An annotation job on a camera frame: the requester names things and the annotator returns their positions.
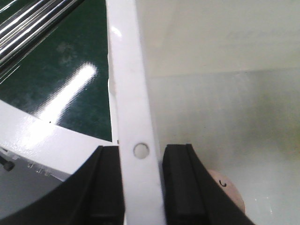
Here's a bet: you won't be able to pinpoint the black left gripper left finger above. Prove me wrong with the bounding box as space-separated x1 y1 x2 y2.
0 146 124 225

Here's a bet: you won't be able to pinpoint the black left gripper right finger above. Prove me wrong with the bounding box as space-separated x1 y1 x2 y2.
162 144 253 225

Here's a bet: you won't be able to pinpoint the pink plush toy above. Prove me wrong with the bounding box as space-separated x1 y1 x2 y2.
208 170 246 214

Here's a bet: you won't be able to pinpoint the white plastic tote box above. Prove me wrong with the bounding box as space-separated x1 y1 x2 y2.
106 0 300 225

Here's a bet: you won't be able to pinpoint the white curved conveyor rim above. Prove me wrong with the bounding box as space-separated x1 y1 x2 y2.
0 101 118 180

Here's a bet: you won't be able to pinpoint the steel roller bars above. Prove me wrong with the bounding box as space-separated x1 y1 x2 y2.
0 0 82 69

